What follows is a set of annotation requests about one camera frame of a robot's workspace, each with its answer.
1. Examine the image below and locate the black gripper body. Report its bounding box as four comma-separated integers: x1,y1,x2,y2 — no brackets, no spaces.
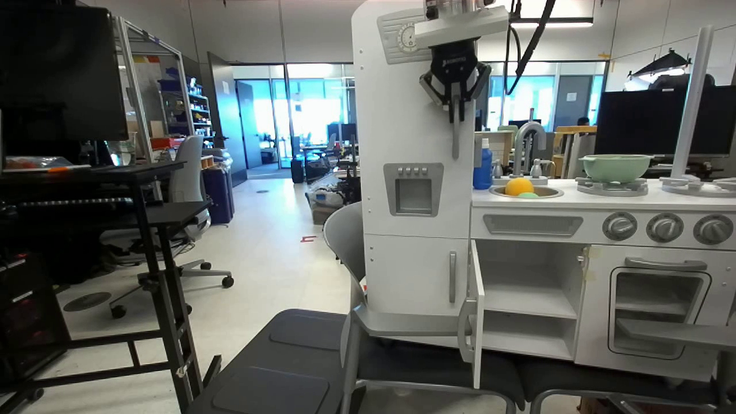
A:
419,39,489,105

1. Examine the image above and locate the white cupboard door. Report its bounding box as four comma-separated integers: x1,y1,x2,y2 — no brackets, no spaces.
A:
353,0,474,240

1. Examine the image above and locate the yellow ball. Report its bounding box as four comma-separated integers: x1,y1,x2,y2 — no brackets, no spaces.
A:
504,177,534,195

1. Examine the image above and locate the grey toy faucet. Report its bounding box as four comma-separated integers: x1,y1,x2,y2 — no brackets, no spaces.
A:
514,122,548,177

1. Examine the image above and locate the blue dish soap bottle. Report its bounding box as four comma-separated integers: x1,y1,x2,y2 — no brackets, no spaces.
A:
474,139,492,191

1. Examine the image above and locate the grey stove burner grate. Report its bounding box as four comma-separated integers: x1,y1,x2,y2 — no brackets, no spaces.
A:
576,177,649,197

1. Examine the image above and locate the mint green colander bowl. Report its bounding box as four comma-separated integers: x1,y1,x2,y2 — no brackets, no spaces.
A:
580,155,652,183

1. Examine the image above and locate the black monitor right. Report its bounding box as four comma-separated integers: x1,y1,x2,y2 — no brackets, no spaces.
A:
596,87,736,155

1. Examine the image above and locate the white lower cabinet door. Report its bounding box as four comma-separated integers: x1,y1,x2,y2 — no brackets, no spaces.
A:
457,243,485,389

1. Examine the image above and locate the white toy kitchen unit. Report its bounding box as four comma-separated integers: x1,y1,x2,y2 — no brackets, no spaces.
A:
362,7,736,382

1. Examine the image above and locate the white oven door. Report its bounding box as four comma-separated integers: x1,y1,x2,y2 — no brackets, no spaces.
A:
607,257,714,361

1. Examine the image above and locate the black foreground chair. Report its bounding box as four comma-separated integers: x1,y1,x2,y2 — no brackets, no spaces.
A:
185,311,719,414

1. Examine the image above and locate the grey office chair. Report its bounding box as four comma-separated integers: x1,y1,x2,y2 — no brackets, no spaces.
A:
100,139,234,317

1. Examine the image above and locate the black computer monitor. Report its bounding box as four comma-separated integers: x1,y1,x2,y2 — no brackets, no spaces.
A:
0,4,128,164

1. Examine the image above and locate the black standing desk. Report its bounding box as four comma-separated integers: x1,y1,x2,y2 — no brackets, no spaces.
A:
0,158,226,411

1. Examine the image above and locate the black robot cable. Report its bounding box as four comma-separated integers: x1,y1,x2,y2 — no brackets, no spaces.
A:
502,0,558,99

